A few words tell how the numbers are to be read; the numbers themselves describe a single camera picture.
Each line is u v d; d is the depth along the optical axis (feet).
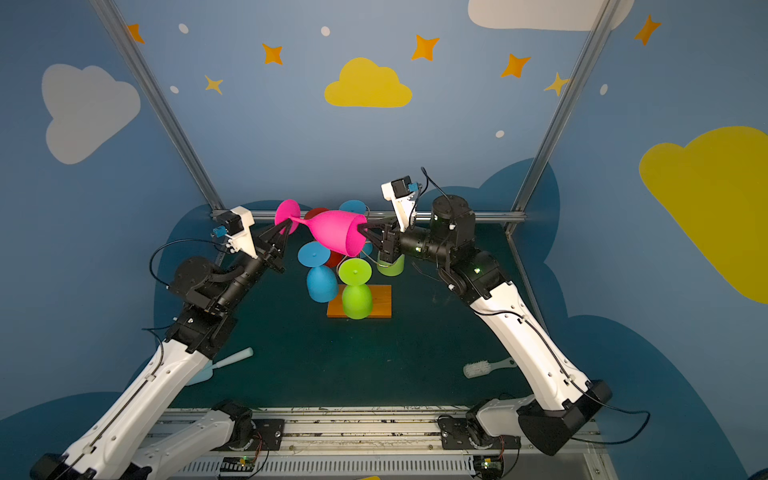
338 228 1.78
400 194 1.64
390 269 2.84
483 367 2.76
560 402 1.25
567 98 2.76
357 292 2.37
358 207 2.63
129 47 2.42
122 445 1.28
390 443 2.41
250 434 2.36
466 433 2.44
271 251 1.74
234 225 1.57
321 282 2.44
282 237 1.95
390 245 1.67
